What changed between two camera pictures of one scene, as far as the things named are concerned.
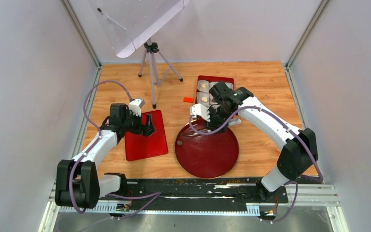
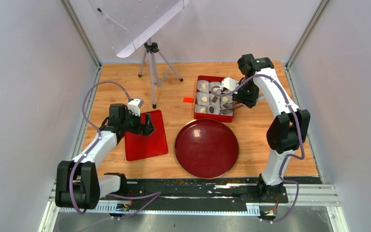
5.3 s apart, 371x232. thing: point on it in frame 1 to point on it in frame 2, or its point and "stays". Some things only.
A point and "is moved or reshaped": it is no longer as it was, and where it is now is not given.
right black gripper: (212, 125) to (250, 101)
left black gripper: (146, 130) stays
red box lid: (138, 146) stays
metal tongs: (231, 121) is moved or reshaped
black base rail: (214, 190) stays
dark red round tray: (206, 157) stays
